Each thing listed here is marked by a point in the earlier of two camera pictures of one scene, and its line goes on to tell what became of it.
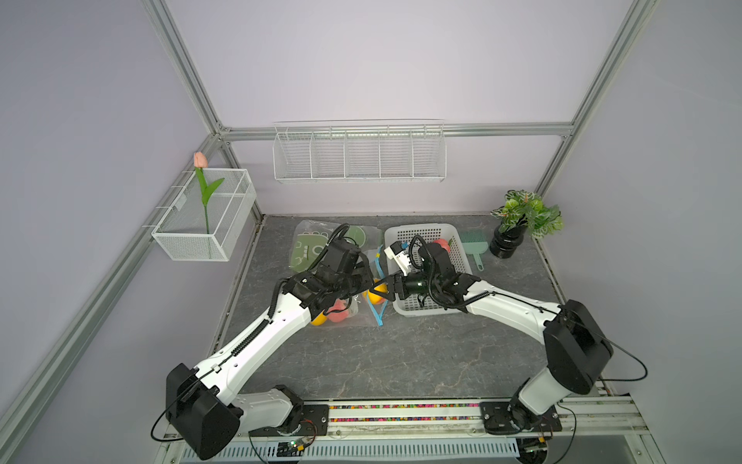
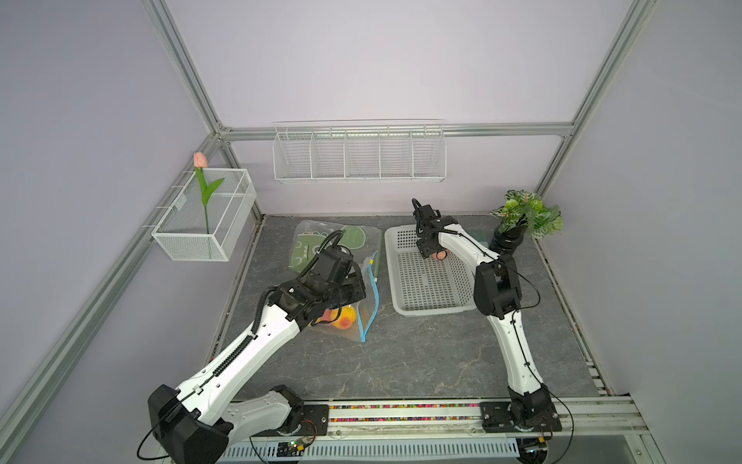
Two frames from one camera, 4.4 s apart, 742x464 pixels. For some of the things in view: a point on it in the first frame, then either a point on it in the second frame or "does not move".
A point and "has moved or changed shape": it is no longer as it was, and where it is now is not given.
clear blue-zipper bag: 368,308 has moved or changed shape
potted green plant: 522,211 does not move
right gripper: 396,278 -> 424,249
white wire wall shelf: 367,151 does not move
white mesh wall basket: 205,215 does not move
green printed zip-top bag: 309,237 does not move
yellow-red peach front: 374,299 -> 346,318
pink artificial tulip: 201,162 does not move
